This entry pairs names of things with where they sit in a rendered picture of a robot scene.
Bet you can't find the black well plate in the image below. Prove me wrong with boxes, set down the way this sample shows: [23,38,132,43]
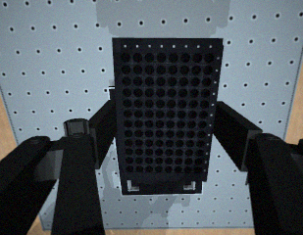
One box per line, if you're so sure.
[112,37,224,182]

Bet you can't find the grey perforated base plate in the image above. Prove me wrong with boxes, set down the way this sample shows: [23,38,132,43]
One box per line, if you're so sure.
[0,0,303,230]

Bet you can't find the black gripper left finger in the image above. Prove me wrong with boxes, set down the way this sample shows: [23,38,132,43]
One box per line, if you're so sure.
[0,100,118,235]

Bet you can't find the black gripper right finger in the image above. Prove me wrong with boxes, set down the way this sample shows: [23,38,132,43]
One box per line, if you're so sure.
[213,101,303,235]

